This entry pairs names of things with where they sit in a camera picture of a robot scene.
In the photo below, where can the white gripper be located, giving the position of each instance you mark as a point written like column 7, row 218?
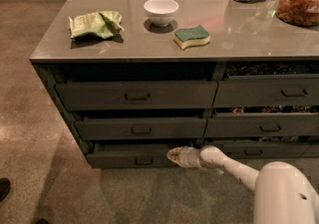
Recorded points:
column 187, row 156

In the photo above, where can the grey drawer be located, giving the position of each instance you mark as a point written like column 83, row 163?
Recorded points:
column 141, row 124
column 260, row 84
column 271, row 147
column 254, row 124
column 138, row 155
column 149, row 95

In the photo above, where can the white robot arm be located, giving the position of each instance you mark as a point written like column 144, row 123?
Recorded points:
column 282, row 193

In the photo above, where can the grey kitchen island cabinet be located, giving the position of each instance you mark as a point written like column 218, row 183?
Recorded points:
column 239, row 32

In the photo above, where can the green yellow sponge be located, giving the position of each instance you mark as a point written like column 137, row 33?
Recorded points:
column 191, row 37

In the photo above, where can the white ceramic bowl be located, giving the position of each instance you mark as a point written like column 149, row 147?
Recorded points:
column 161, row 12

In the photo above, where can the green chip bag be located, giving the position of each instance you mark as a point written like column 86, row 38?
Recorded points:
column 102, row 24

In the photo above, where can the black shoe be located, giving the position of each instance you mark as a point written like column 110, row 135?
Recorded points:
column 5, row 187

